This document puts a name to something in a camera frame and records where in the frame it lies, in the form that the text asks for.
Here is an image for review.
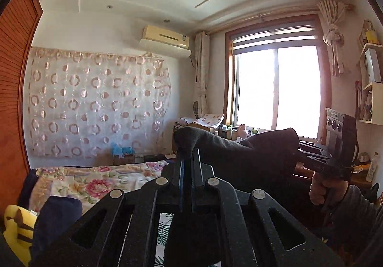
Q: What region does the black t-shirt with print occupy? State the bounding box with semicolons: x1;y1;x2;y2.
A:
173;126;299;201

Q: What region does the right forearm dark sleeve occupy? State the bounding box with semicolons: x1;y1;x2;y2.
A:
331;185;382;266

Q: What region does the right hand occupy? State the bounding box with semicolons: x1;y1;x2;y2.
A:
309;172;349;206

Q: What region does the palm leaf patterned towel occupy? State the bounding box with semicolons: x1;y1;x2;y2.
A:
154;213;173;267

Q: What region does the white plastic bottle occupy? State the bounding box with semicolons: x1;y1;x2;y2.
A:
366;152;379;183

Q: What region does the wooden sideboard cabinet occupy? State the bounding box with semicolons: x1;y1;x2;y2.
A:
173;125;372;191

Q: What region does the cardboard box with pink dots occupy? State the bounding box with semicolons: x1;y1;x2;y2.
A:
190;114;225;133

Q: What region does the blue item on box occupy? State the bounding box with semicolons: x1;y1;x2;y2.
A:
110;143;135;157

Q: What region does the floral bed blanket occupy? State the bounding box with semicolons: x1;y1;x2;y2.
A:
28;161;168;213

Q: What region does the folded navy blue garment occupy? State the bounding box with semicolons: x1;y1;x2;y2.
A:
30;196;82;264

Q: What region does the beige left window curtain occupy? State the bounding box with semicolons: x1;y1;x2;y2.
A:
193;31;210;119

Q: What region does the white curtain with pink circles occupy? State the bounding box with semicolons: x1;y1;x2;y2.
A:
27;47;171;158

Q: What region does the yellow plush toy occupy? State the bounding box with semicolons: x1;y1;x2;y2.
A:
3;205;37;266

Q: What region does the wooden wardrobe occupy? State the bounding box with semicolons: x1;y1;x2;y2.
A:
0;0;43;213

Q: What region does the window with wooden frame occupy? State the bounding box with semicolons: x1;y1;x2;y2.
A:
224;13;331;142

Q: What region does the white wall shelf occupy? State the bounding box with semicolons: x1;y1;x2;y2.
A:
356;43;382;126

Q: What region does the wall air conditioner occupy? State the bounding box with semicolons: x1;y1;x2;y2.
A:
139;25;192;59

